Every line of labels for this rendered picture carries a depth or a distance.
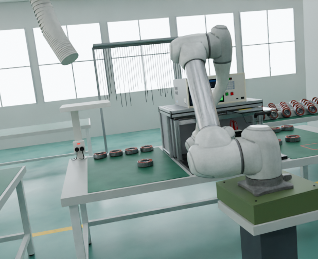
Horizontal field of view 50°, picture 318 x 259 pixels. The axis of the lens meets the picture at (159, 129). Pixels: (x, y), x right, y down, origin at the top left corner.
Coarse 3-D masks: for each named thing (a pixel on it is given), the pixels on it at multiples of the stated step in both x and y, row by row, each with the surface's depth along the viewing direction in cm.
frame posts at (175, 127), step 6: (174, 120) 234; (174, 126) 237; (174, 132) 238; (174, 138) 247; (180, 138) 237; (174, 144) 247; (180, 144) 238; (174, 150) 248; (180, 150) 238; (174, 156) 249; (180, 156) 240
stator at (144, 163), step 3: (144, 159) 245; (147, 159) 244; (150, 159) 243; (138, 162) 239; (141, 162) 237; (144, 162) 237; (147, 162) 236; (150, 162) 238; (138, 165) 239; (141, 165) 237; (144, 165) 236; (147, 165) 237; (150, 165) 238
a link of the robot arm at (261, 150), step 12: (252, 132) 144; (264, 132) 143; (240, 144) 144; (252, 144) 142; (264, 144) 141; (276, 144) 143; (252, 156) 142; (264, 156) 142; (276, 156) 143; (252, 168) 143; (264, 168) 143; (276, 168) 144
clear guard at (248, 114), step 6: (240, 108) 248; (246, 108) 244; (252, 108) 241; (258, 108) 238; (264, 108) 234; (270, 108) 231; (246, 114) 224; (252, 114) 224; (276, 114) 225; (246, 120) 220; (252, 120) 221; (258, 120) 221; (264, 120) 222
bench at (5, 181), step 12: (12, 168) 277; (24, 168) 277; (0, 180) 243; (12, 180) 240; (0, 192) 215; (24, 192) 281; (0, 204) 199; (24, 204) 278; (24, 216) 280; (24, 228) 281; (0, 240) 279; (24, 240) 270; (24, 252) 256
